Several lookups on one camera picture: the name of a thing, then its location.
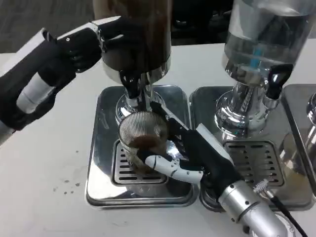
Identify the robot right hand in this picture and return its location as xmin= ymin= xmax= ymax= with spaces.
xmin=137 ymin=100 xmax=245 ymax=198

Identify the black tap of water dispenser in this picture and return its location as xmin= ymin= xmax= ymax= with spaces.
xmin=266 ymin=64 xmax=293 ymax=100

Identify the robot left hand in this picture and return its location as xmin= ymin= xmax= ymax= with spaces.
xmin=0 ymin=16 xmax=129 ymax=132

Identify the chrome dispenser stand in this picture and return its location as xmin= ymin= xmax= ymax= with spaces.
xmin=306 ymin=92 xmax=316 ymax=164

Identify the steel drip tray base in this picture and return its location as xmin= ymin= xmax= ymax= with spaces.
xmin=85 ymin=85 xmax=199 ymax=207
xmin=189 ymin=86 xmax=313 ymax=212
xmin=281 ymin=83 xmax=316 ymax=201

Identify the black tap of dark dispenser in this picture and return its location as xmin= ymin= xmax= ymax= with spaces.
xmin=119 ymin=70 xmax=143 ymax=100

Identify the drink dispenser with dark drink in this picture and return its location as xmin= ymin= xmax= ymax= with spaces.
xmin=93 ymin=0 xmax=173 ymax=131

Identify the clear ribbed glass cup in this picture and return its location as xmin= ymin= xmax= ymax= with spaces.
xmin=118 ymin=111 xmax=170 ymax=175

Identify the drink dispenser with clear water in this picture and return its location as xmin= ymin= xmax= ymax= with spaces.
xmin=214 ymin=0 xmax=316 ymax=139

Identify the steel slotted drip grid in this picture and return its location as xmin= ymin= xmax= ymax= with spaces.
xmin=111 ymin=140 xmax=169 ymax=185
xmin=223 ymin=141 xmax=285 ymax=188

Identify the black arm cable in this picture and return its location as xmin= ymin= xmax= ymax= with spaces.
xmin=266 ymin=192 xmax=310 ymax=237

